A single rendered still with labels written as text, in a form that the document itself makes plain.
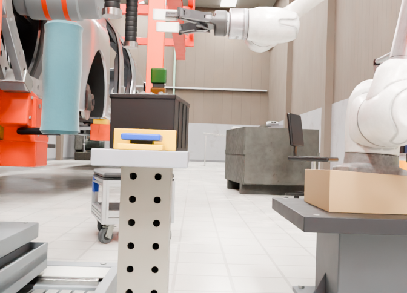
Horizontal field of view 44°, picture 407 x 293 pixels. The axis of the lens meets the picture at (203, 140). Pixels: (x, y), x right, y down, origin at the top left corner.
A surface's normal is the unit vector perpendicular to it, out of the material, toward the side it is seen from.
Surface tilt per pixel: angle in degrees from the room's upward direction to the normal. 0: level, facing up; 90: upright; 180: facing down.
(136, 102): 90
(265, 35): 135
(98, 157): 90
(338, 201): 90
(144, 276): 90
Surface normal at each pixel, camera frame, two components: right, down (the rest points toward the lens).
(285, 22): 0.18, 0.01
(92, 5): 0.00, 0.65
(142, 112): -0.12, -0.03
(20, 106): 0.03, -0.19
